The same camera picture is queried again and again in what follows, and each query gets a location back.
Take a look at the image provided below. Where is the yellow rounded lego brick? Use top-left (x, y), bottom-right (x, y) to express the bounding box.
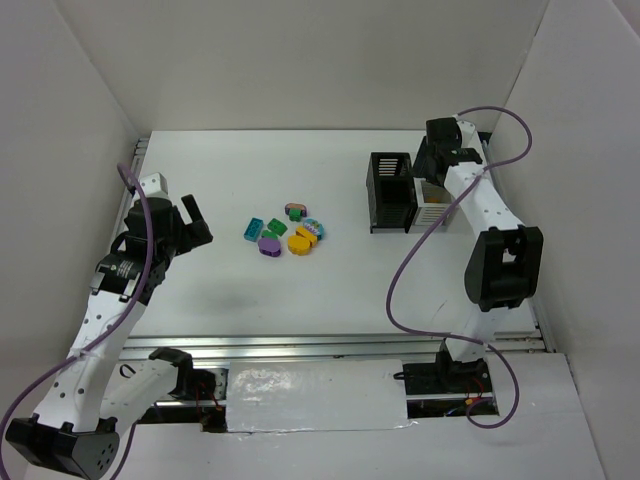
top-left (287, 235), bottom-right (313, 256)

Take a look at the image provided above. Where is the teal flower printed lego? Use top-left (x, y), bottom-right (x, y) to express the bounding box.
top-left (303, 218), bottom-right (325, 240)

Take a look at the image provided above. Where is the yellow rectangular lego brick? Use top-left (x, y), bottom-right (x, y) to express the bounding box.
top-left (296, 226), bottom-right (318, 247)

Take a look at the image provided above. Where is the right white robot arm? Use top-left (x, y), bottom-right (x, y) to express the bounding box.
top-left (413, 116), bottom-right (543, 377)

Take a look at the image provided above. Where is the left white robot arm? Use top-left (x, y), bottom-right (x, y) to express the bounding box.
top-left (1, 195), bottom-right (216, 479)

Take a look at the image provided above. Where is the white slotted container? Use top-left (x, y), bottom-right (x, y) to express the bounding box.
top-left (409, 178), bottom-right (452, 234)

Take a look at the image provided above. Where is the teal rectangular lego brick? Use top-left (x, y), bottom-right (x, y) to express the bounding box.
top-left (243, 218), bottom-right (264, 242)

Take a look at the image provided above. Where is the black slotted container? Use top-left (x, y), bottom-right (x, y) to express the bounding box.
top-left (366, 152), bottom-right (417, 233)

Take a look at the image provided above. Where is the purple rounded lego brick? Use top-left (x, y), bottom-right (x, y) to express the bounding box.
top-left (257, 237), bottom-right (282, 257)

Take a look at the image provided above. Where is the green square lego brick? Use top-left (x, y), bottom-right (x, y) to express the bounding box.
top-left (267, 218), bottom-right (288, 236)

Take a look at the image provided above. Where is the small green lego brick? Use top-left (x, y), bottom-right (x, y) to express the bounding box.
top-left (289, 209), bottom-right (302, 222)

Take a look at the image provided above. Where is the purple printed lego brick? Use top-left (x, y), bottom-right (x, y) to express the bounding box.
top-left (284, 202), bottom-right (307, 217)

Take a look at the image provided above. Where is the white taped cover panel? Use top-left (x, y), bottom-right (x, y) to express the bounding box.
top-left (226, 359), bottom-right (410, 433)

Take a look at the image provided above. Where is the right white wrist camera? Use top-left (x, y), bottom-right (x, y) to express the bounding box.
top-left (455, 116), bottom-right (477, 148)

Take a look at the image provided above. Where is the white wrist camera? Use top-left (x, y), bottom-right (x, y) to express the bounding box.
top-left (139, 172), bottom-right (170, 200)
top-left (455, 116), bottom-right (477, 148)

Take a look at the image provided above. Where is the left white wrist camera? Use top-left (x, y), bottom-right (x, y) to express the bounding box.
top-left (139, 172), bottom-right (170, 200)

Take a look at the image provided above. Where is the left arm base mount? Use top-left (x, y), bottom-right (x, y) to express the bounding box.
top-left (145, 347), bottom-right (227, 433)

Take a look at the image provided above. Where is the aluminium frame rail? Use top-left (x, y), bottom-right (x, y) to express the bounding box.
top-left (119, 333), bottom-right (546, 360)

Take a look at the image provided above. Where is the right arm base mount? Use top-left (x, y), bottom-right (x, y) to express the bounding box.
top-left (393, 363), bottom-right (498, 419)

